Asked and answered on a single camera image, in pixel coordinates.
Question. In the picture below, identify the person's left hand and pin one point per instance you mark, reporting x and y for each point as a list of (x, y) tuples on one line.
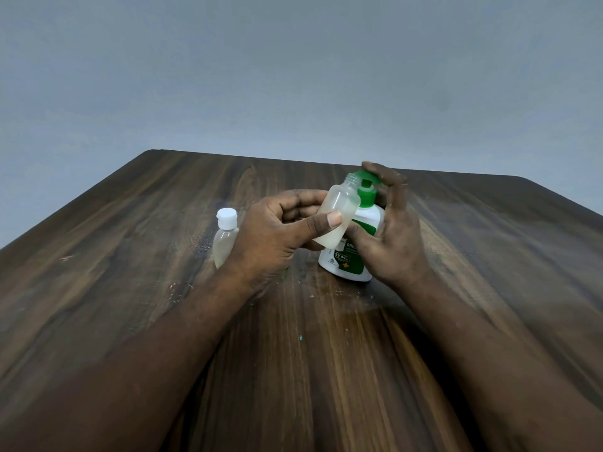
[(261, 244)]

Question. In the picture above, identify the person's right hand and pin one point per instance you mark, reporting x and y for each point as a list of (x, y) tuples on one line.
[(400, 254)]

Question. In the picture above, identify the small clear bottle white cap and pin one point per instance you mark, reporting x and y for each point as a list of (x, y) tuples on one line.
[(223, 244)]

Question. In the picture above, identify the white hand sanitizer pump bottle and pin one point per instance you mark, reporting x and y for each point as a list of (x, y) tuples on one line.
[(344, 270)]

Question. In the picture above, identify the small clear bottle green-capped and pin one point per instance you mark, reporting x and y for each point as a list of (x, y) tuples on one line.
[(341, 197)]

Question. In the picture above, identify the person's right forearm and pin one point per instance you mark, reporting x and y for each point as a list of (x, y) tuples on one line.
[(494, 367)]

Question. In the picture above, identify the person's left forearm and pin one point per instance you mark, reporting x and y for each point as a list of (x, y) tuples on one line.
[(141, 367)]

